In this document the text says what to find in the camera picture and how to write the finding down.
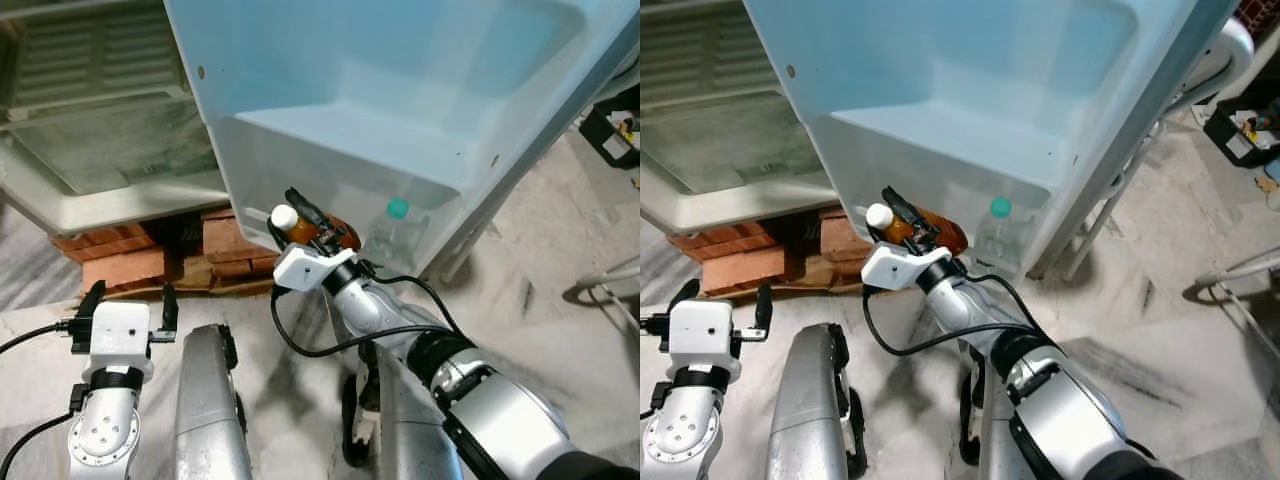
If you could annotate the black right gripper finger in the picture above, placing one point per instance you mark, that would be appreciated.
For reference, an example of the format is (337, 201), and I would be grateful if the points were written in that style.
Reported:
(279, 235)
(905, 208)
(307, 208)
(875, 237)

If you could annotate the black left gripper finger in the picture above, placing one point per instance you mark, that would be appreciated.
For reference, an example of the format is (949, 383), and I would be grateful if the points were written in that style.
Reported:
(686, 296)
(92, 302)
(764, 306)
(170, 308)

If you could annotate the brown bottle with white cap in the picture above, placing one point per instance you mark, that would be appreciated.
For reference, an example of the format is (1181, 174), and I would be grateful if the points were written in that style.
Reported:
(952, 236)
(342, 233)

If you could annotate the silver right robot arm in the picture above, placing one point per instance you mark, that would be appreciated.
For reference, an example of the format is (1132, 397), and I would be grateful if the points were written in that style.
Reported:
(500, 410)
(1070, 410)

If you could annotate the red brick fridge base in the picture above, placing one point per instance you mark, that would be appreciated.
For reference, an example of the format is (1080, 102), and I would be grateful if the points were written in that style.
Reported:
(125, 272)
(745, 272)

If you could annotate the glass fridge shelf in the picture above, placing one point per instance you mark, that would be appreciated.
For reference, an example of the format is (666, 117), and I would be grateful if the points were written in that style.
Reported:
(110, 140)
(730, 140)

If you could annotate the grey fridge cabinet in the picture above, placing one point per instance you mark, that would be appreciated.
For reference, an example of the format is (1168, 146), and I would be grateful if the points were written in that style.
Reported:
(710, 60)
(90, 60)

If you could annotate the translucent door shelf bin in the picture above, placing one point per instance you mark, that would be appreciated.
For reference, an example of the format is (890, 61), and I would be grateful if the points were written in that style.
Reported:
(940, 170)
(340, 170)

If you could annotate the clear bottle with green cap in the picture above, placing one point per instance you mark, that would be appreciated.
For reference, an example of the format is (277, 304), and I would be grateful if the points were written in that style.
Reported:
(398, 235)
(1000, 235)

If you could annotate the silver left robot leg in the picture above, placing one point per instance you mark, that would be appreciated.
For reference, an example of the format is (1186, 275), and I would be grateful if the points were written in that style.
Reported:
(815, 400)
(210, 400)

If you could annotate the black box with white labels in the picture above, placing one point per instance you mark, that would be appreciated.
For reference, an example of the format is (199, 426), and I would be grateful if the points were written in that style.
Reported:
(610, 125)
(1240, 130)

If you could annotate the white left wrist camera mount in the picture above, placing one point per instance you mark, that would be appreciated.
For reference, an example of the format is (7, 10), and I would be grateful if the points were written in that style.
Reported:
(122, 328)
(702, 325)

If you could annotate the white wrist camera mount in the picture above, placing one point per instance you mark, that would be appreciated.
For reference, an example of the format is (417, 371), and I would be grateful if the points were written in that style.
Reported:
(900, 268)
(122, 328)
(702, 325)
(310, 268)

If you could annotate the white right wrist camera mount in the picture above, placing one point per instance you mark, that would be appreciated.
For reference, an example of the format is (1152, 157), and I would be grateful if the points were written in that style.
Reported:
(310, 268)
(900, 268)

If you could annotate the white metal tube frame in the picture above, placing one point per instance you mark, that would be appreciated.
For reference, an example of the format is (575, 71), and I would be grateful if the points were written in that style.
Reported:
(610, 280)
(1240, 265)

